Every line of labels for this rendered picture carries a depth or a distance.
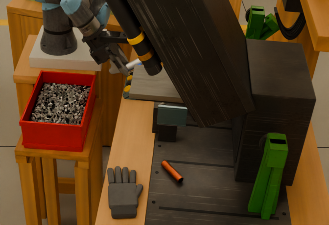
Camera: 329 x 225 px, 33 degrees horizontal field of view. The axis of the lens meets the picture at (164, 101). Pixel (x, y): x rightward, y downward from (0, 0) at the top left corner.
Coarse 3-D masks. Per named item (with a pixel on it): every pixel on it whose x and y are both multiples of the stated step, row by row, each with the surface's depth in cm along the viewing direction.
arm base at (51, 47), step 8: (48, 32) 221; (56, 32) 220; (64, 32) 221; (72, 32) 226; (48, 40) 222; (56, 40) 222; (64, 40) 223; (72, 40) 226; (48, 48) 223; (56, 48) 223; (64, 48) 224; (72, 48) 226
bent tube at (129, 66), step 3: (135, 60) 210; (138, 60) 210; (123, 63) 211; (129, 63) 210; (132, 63) 210; (135, 63) 210; (138, 63) 210; (141, 63) 210; (126, 66) 209; (129, 66) 210; (132, 66) 210; (129, 69) 210; (132, 69) 211
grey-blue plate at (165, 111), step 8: (160, 112) 179; (168, 112) 179; (176, 112) 179; (184, 112) 179; (160, 120) 181; (168, 120) 181; (176, 120) 181; (184, 120) 181; (160, 128) 183; (168, 128) 182; (176, 128) 182; (160, 136) 185; (168, 136) 184
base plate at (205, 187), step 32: (192, 128) 192; (224, 128) 193; (160, 160) 178; (192, 160) 179; (224, 160) 180; (160, 192) 167; (192, 192) 168; (224, 192) 169; (160, 224) 157; (192, 224) 158; (224, 224) 159; (256, 224) 159; (288, 224) 160
